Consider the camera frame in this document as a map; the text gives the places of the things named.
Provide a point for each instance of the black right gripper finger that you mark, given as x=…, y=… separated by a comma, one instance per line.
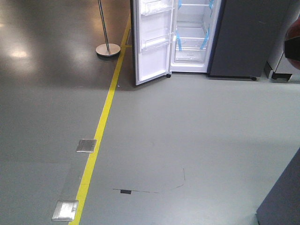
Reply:
x=292, y=48

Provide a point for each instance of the red yellow apple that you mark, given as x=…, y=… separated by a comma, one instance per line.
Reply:
x=294, y=31

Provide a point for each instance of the white fridge door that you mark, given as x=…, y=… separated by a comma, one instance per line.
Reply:
x=154, y=63

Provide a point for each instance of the white open fridge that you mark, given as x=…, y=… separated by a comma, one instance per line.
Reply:
x=195, y=26

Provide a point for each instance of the clear lower door shelf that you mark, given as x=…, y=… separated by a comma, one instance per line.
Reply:
x=148, y=43

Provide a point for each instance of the clear door shelf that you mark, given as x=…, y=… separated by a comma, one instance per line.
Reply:
x=148, y=43
x=150, y=7

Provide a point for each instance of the clear upper door shelf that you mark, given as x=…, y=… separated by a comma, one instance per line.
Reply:
x=150, y=7

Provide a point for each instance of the silver stanchion pole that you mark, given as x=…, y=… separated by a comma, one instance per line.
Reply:
x=107, y=49

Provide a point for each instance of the metal floor plate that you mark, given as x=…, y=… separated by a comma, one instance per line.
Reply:
x=86, y=146
x=65, y=211

